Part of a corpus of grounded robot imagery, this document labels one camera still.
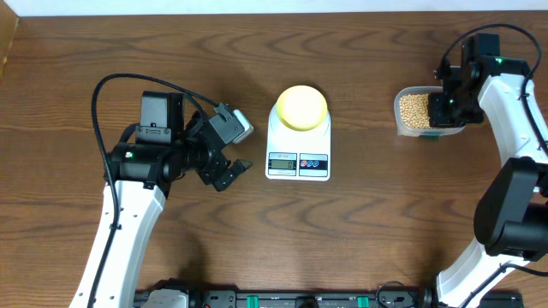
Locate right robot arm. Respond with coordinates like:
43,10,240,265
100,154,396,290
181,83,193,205
421,26,547,307

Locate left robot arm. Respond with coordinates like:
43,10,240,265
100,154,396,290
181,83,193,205
71,92,253,307

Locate white digital kitchen scale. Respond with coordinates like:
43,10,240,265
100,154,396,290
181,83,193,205
265,104,332,181

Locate yellow plastic bowl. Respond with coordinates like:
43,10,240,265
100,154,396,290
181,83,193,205
275,86,328,132

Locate clear plastic container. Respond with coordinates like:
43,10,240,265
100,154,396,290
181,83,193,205
394,86,464,138

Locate soybeans in container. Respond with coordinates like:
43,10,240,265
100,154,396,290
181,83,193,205
399,94,430,128

